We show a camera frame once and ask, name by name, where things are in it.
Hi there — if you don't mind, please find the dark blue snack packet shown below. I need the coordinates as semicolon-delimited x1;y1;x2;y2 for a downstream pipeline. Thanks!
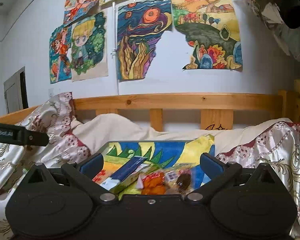
100;156;146;193

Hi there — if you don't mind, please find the orange snack clear packet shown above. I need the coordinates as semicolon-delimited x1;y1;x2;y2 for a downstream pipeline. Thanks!
136;171;166;195

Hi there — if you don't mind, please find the landscape hill drawing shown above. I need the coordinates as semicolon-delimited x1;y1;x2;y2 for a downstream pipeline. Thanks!
171;0;243;69

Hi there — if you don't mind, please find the grey door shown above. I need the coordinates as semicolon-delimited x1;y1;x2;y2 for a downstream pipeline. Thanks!
4;67;29;113

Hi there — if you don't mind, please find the blond boy green drawing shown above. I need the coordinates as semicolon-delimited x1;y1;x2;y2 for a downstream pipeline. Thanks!
70;11;108;82

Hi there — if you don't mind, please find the white wall pipe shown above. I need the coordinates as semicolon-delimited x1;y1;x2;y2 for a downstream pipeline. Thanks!
111;2;120;95

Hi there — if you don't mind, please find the floral satin bedspread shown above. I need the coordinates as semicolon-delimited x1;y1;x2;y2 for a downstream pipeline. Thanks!
0;91;92;240

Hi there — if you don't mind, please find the anime girl drawing upper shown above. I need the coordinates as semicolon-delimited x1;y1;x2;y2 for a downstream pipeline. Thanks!
63;0;99;26

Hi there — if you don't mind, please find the grey metal tray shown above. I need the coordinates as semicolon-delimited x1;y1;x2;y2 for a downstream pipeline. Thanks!
91;139;216;196

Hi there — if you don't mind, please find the cream white blanket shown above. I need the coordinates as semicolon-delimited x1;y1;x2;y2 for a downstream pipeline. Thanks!
73;114;300;166

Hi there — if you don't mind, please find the orange-haired girl blue drawing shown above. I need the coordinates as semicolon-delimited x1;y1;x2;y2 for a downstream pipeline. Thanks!
49;25;71;84

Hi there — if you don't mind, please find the wooden bed frame rail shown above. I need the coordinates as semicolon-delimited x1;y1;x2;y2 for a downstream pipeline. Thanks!
0;79;300;131

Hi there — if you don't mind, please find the starry swirl night drawing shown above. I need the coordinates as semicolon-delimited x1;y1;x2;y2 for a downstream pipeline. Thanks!
116;0;172;81

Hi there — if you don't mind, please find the dark date snack clear packet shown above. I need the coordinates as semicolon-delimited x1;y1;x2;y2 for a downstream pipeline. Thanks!
165;169;192;195

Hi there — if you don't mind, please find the pink red-lettered snack packet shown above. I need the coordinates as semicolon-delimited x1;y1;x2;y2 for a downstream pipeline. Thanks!
93;169;108;184

